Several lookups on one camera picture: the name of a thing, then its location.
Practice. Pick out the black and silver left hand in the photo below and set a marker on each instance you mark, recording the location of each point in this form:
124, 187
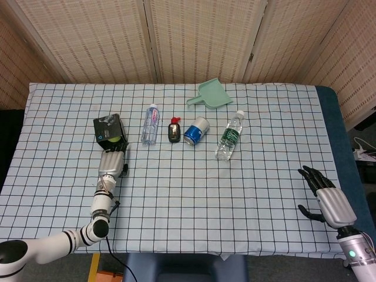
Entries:
111, 164

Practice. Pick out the black and silver right hand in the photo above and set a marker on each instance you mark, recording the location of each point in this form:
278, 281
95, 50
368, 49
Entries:
335, 202

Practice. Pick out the yellow tennis ball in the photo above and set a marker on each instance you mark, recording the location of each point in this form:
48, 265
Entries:
114, 140

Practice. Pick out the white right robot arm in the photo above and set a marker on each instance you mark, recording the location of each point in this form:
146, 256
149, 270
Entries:
357, 252

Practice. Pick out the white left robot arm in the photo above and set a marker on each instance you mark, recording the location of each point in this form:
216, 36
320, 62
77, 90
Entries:
100, 205

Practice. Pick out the black cardboard box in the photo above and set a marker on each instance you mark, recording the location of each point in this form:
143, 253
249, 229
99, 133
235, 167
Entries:
108, 126

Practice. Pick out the orange plastic bin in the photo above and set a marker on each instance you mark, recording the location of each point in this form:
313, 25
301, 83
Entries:
108, 277

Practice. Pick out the clear bottle with red label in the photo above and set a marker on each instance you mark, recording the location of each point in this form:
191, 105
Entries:
150, 126

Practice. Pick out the white power strip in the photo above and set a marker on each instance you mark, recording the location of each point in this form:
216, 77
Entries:
364, 154

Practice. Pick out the blue padded table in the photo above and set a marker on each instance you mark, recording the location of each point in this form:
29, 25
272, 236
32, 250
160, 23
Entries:
343, 141

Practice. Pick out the small black device red cap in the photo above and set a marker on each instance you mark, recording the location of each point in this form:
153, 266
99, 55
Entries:
174, 132

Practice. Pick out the white black-checked tablecloth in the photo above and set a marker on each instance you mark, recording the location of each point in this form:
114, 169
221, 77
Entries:
191, 191

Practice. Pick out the blue and silver can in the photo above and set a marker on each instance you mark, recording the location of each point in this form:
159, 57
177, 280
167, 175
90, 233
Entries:
196, 132

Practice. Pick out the black furniture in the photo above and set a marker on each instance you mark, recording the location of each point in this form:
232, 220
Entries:
10, 147

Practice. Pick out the clear bottle with green label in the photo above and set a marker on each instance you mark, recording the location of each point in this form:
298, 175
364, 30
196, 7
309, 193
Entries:
230, 136

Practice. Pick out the mint green dustpan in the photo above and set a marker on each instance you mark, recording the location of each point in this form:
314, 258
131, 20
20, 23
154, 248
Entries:
214, 94

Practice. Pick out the woven folding screen panel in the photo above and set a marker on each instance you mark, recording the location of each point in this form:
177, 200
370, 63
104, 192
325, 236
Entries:
355, 73
97, 38
293, 44
14, 73
202, 35

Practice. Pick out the blue padded seat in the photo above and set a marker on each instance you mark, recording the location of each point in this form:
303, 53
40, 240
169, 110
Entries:
185, 268

